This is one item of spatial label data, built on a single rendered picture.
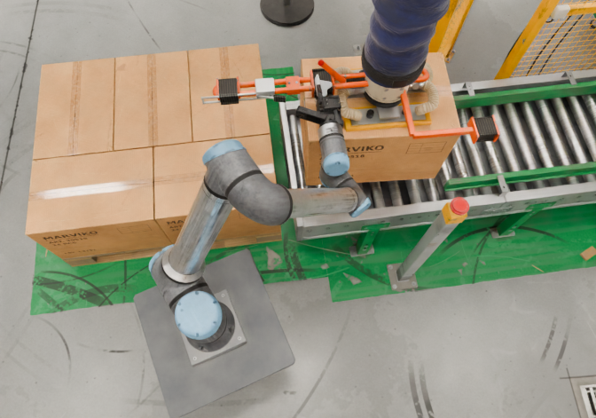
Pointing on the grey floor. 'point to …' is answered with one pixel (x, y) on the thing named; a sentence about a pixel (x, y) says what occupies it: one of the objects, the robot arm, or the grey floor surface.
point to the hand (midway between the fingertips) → (315, 83)
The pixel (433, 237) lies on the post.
